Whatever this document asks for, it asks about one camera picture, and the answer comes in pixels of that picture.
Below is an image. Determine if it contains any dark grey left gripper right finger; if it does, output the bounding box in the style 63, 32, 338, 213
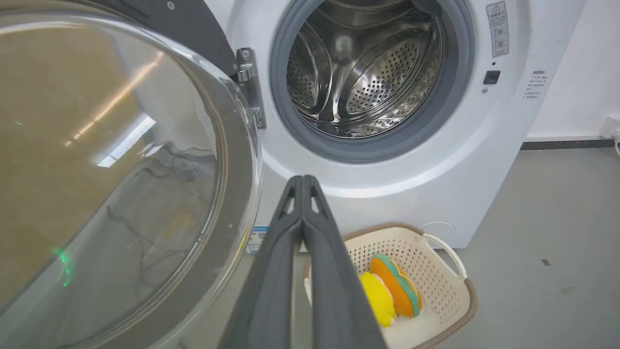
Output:
303, 175, 388, 349

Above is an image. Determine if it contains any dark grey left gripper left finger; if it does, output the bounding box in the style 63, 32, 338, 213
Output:
218, 175, 304, 349

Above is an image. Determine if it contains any glass washing machine door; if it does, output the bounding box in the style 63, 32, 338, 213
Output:
0, 0, 263, 349

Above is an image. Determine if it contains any white front-load washing machine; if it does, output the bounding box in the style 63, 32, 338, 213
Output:
204, 0, 588, 254

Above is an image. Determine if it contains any metal door hinge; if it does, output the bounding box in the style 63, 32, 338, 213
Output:
236, 48, 267, 129

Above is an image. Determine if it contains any yellow plush toy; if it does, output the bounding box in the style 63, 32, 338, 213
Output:
359, 272, 396, 328

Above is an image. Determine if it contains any blue and white energy label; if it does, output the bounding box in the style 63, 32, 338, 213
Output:
246, 225, 269, 254

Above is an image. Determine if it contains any orange and green plush toy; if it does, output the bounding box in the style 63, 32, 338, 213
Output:
370, 254, 423, 318

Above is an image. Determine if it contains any white perforated laundry basket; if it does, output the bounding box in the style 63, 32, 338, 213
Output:
304, 222, 479, 349

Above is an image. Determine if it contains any stainless steel washer drum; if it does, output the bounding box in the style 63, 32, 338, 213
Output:
287, 0, 443, 139

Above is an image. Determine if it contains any warning label sticker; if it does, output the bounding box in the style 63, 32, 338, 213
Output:
486, 1, 510, 58

